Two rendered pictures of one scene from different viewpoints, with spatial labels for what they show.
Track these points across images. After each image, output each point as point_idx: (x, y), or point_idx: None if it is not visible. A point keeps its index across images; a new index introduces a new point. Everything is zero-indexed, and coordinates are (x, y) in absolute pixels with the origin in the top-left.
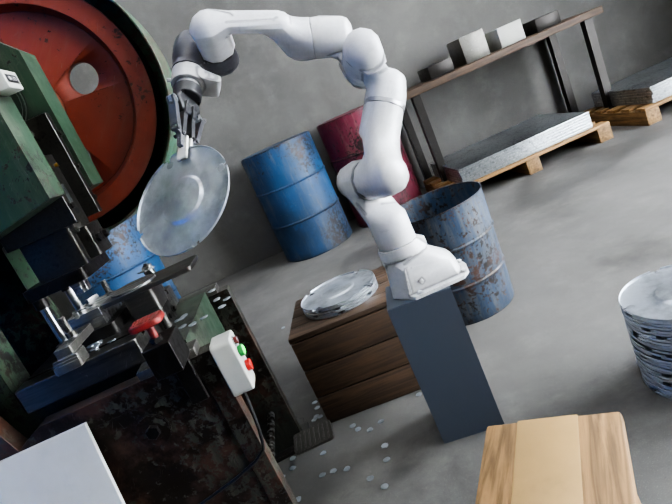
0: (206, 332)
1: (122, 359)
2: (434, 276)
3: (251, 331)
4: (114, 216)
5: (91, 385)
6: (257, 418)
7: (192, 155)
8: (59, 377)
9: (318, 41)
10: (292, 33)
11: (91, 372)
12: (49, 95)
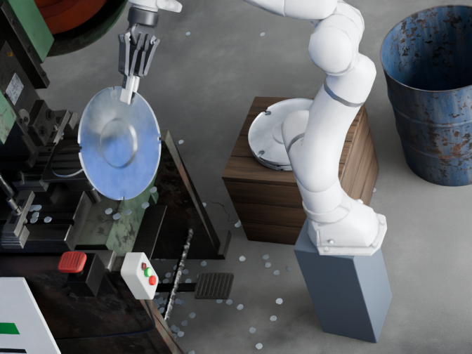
0: (131, 204)
1: (54, 247)
2: (344, 241)
3: (184, 168)
4: None
5: (29, 252)
6: (177, 229)
7: (134, 101)
8: None
9: (290, 13)
10: (262, 2)
11: (29, 246)
12: None
